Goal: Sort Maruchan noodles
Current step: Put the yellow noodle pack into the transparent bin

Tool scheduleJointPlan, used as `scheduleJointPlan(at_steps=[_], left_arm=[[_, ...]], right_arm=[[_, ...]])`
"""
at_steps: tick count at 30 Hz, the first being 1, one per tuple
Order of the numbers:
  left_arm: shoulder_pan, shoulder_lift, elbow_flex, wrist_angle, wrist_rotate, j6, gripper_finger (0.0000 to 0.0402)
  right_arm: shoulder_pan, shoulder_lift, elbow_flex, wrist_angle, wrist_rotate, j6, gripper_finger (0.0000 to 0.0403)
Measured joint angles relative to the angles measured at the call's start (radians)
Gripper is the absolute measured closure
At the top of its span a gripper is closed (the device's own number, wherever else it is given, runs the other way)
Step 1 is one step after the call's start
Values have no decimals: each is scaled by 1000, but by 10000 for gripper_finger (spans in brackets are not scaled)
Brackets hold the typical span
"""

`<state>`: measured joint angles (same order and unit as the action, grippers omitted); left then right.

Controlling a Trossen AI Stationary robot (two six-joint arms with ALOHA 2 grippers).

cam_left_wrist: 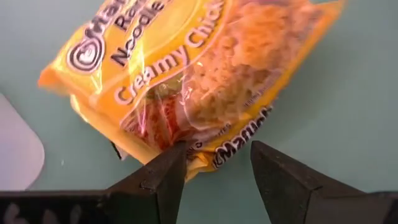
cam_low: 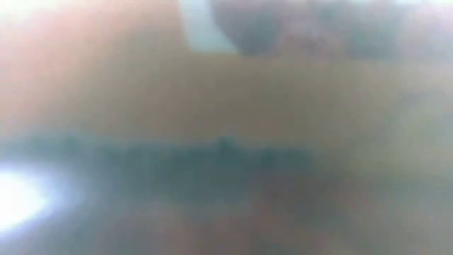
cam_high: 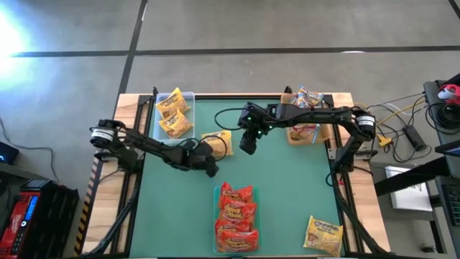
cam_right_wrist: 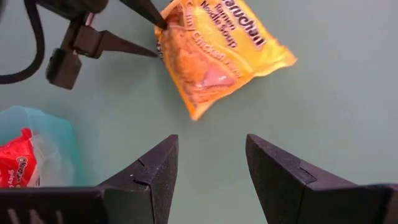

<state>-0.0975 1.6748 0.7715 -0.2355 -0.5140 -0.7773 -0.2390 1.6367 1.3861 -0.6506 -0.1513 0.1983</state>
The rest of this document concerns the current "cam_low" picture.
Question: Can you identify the green plastic bin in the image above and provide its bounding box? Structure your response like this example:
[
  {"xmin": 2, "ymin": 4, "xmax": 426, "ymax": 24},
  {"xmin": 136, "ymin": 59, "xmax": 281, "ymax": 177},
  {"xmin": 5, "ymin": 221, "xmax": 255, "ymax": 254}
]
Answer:
[{"xmin": 0, "ymin": 134, "xmax": 316, "ymax": 210}]

